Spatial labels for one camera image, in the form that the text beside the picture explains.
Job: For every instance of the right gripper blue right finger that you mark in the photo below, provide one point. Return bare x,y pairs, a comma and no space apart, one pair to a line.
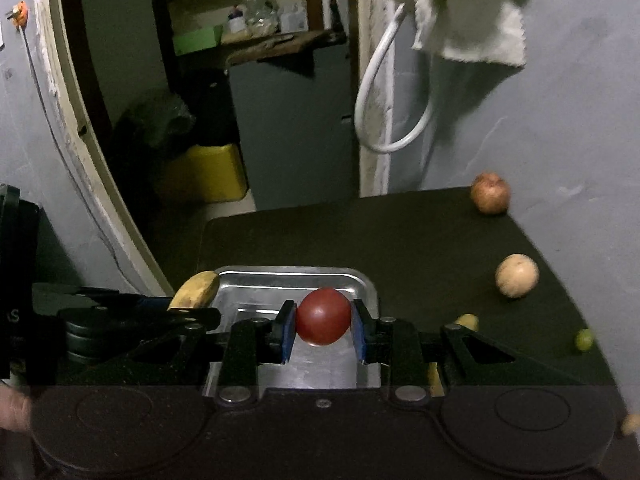
363,331

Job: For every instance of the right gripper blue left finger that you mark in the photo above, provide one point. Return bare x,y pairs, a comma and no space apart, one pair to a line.
284,332

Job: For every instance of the red cherry tomato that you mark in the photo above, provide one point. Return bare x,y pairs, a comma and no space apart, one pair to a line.
323,317

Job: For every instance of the small dark banana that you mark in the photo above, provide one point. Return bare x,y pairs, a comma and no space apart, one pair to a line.
197,292

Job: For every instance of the large yellow banana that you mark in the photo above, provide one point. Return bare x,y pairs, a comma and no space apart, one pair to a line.
447,370

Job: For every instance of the round beige melon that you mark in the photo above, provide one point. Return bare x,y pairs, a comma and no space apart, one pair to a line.
516,276

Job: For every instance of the green grape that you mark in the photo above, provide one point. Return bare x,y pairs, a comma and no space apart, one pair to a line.
584,340

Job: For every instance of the small beige fruit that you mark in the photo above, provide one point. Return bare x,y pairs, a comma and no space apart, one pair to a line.
630,424

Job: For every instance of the person left hand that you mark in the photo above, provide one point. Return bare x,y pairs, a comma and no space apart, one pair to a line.
15,410

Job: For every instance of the yellow container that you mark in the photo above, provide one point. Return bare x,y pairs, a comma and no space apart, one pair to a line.
212,174

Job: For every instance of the red apple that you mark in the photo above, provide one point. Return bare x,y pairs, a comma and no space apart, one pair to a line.
490,193

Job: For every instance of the grey cabinet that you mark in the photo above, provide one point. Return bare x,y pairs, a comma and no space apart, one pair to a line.
294,116

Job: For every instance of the wooden board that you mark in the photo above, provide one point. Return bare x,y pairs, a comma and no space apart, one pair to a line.
277,46

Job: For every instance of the green box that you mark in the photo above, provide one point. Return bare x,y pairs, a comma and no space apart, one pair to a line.
197,40

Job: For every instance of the small white box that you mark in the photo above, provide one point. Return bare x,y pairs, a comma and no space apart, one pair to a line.
292,16

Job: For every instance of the clear plastic bottle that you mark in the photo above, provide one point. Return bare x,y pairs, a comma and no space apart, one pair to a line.
262,17

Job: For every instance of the white hanging cloth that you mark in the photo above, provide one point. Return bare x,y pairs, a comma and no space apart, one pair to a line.
469,31

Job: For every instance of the orange wall plug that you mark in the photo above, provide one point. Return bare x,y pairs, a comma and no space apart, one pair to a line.
18,15

